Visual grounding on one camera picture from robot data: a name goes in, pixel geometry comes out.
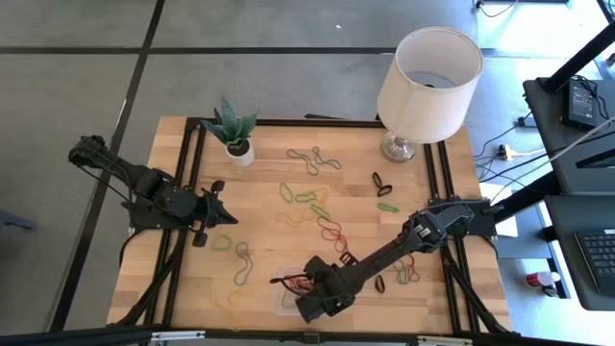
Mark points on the black floor plug box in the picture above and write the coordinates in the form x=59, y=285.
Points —
x=526, y=121

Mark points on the black power adapter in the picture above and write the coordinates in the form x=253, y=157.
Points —
x=581, y=103

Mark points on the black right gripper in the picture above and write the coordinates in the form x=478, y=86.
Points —
x=331, y=298

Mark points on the red thin rubber band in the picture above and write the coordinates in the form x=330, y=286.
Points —
x=417, y=274
x=343, y=247
x=321, y=223
x=295, y=288

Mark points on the white shade table lamp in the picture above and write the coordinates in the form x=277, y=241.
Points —
x=413, y=106

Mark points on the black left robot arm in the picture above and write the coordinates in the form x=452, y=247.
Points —
x=120, y=168

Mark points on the grey thin rubber band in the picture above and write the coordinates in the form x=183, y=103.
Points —
x=408, y=281

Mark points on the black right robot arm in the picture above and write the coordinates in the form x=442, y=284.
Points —
x=384, y=254

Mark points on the red and white can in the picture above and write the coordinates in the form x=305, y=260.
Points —
x=535, y=279

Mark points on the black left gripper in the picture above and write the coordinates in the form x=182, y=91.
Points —
x=206, y=211

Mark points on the silver metal bracket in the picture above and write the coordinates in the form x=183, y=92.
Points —
x=444, y=340
x=178, y=336

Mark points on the grey floor object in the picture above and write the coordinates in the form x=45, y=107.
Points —
x=14, y=222

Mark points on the black wide rubber band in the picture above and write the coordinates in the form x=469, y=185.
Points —
x=374, y=179
x=376, y=284
x=379, y=193

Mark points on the black desk leg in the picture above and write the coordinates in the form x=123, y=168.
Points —
x=523, y=197

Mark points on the olive thin rubber band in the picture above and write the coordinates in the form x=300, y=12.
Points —
x=251, y=263

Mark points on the black desk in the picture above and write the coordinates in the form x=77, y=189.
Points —
x=552, y=125
x=562, y=216

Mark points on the black frame beam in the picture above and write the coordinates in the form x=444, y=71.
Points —
x=312, y=338

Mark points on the white paper sheet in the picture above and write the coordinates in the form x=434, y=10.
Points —
x=509, y=229

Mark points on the green thin rubber band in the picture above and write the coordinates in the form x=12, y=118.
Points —
x=214, y=244
x=398, y=274
x=282, y=193

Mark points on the black frame rail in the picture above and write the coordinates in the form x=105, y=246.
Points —
x=185, y=149
x=429, y=163
x=444, y=163
x=288, y=123
x=199, y=149

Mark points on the black monitor pole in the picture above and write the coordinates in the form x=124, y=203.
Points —
x=576, y=60

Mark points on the green plant in white pot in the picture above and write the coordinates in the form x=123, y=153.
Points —
x=240, y=156

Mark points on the clear plastic bin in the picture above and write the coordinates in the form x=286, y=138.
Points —
x=283, y=310

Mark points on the white power strip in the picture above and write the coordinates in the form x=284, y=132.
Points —
x=504, y=153

